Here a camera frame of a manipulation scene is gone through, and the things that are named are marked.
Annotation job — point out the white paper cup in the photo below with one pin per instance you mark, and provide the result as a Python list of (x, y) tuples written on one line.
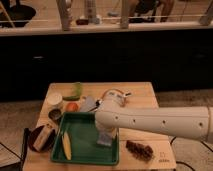
[(55, 100)]

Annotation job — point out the grey metal scraper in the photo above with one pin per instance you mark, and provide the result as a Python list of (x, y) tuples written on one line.
[(88, 104)]

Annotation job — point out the yellow corn cob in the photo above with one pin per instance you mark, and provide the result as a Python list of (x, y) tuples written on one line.
[(66, 145)]

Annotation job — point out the red tomato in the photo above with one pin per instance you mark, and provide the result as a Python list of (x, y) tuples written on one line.
[(71, 107)]

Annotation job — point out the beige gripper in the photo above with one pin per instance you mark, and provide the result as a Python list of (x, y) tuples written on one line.
[(111, 132)]

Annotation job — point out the dark brown round plate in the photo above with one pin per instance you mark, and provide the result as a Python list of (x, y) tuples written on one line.
[(33, 136)]

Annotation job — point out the green plastic tray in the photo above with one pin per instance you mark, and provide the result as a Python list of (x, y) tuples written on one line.
[(84, 147)]

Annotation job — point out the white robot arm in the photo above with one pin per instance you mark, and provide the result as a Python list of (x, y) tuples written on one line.
[(185, 122)]

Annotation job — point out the black round stool base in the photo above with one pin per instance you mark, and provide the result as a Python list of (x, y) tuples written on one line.
[(19, 14)]

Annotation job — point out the blue sponge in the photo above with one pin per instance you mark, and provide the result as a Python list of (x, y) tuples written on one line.
[(104, 139)]

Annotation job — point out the white handled kitchen tool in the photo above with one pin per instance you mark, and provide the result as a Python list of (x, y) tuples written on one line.
[(126, 94)]

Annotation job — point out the orange red bowl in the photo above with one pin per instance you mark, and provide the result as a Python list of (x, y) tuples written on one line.
[(112, 91)]

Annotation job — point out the small metal cup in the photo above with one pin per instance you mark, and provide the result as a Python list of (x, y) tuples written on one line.
[(55, 115)]

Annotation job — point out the sandwich slice on plate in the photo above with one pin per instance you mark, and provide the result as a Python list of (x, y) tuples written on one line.
[(43, 137)]

